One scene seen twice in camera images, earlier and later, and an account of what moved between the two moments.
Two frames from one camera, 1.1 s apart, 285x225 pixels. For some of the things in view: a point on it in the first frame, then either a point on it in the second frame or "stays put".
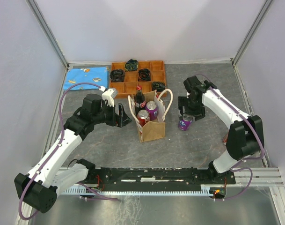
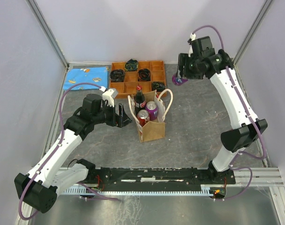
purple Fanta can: [151, 106] stays put
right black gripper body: [191, 108] to [191, 67]
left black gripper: [120, 120] stays put
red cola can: [143, 116] stays put
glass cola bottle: [139, 101] stays put
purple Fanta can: [183, 124] to [178, 81]
